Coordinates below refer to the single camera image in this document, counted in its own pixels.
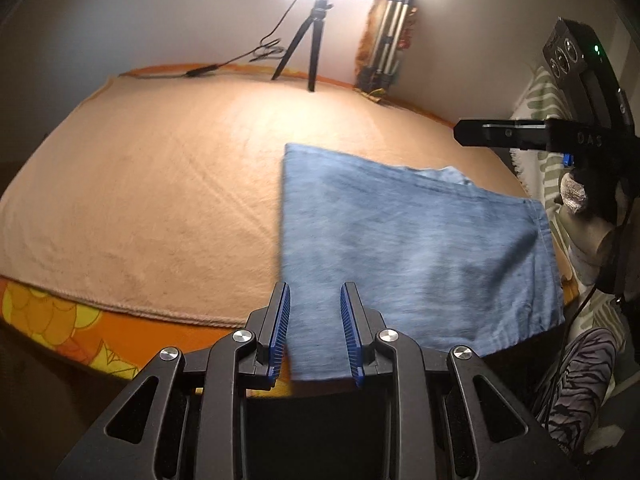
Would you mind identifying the person's right hand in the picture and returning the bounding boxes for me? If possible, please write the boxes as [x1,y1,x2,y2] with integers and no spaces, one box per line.
[559,172,592,217]

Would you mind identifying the blue pants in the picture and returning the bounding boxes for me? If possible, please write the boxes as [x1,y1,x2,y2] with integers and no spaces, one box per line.
[277,142,567,383]

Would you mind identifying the beige blanket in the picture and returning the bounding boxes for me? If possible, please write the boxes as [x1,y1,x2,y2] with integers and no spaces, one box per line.
[0,62,531,328]

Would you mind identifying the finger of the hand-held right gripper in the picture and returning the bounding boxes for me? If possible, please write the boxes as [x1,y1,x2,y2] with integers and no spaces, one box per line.
[454,119,551,151]

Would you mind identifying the black cable with inline switch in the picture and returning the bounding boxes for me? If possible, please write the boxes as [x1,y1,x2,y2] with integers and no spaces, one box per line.
[117,0,306,81]

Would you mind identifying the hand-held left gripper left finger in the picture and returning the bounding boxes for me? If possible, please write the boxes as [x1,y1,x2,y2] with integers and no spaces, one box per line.
[50,281,292,480]

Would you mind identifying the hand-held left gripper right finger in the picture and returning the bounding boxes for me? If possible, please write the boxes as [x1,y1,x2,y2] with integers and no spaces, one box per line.
[340,282,581,480]

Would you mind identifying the folded silver tripod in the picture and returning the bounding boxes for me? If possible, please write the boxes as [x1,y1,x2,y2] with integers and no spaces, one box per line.
[355,0,418,95]

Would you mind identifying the orange printed bed sheet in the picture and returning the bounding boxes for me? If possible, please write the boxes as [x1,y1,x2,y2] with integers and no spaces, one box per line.
[0,62,576,401]

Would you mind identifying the person's leg in zebra print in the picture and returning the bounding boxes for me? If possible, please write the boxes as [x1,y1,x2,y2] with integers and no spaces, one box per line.
[530,327,619,456]

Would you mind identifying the small black tripod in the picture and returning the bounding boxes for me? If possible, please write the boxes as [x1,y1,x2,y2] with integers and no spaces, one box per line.
[271,0,335,93]

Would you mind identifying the person's right forearm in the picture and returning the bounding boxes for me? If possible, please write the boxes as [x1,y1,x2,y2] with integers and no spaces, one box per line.
[556,204,622,283]

